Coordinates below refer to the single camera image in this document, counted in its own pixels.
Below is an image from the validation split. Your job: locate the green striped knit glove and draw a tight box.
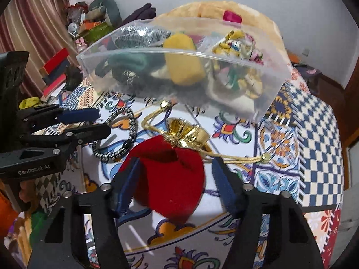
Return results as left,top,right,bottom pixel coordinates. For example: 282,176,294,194
95,52,165,81

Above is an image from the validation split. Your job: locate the clear plastic zip bag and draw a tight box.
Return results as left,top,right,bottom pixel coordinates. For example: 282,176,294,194
77,17,290,122

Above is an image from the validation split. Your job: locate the yellow sponge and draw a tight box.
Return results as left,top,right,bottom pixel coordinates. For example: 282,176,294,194
163,33,206,86

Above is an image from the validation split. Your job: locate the orange sleeve forearm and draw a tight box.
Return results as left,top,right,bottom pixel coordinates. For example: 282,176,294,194
0,193,19,237

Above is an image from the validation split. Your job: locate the left hand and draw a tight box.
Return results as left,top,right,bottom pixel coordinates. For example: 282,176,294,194
19,180,37,203

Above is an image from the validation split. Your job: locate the yellow cloth at left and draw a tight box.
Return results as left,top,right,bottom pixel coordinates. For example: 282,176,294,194
19,97,43,110

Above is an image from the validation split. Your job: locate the red velvet gold pouch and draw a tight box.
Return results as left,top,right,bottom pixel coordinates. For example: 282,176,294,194
118,117,272,225

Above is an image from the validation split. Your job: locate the red book box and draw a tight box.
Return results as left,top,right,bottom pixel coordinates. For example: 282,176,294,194
40,48,69,76

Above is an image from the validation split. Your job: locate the patchwork patterned bedspread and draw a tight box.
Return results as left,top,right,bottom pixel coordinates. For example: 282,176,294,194
5,58,345,269

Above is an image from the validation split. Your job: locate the pink bunny toy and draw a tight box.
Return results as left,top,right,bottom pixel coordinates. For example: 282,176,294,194
75,37,88,53

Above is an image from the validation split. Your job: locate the striped red beige curtain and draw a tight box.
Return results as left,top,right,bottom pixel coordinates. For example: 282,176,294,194
1,0,77,97

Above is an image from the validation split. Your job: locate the green cardboard box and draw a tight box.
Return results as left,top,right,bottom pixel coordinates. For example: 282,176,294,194
82,22,114,44

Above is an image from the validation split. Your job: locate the grey green plush toy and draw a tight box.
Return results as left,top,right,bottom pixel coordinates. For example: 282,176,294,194
85,0,122,28

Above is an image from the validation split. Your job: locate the grey backpack on floor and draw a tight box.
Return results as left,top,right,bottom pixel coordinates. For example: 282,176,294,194
287,51,322,95

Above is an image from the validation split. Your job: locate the colourful floral scrunchie cloth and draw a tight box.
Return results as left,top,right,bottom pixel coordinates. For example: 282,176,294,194
211,29,263,99

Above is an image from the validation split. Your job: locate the dark purple clothing pile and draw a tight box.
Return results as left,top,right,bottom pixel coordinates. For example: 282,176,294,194
121,3,156,26

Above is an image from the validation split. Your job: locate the beige fleece blanket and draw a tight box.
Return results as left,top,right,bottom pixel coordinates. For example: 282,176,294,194
159,1,290,64

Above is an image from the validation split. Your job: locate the black white braided bracelet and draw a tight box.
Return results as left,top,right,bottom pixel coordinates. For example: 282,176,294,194
91,106,139,163

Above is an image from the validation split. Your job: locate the white wall socket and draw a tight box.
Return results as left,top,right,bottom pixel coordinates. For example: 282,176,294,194
302,48,310,56

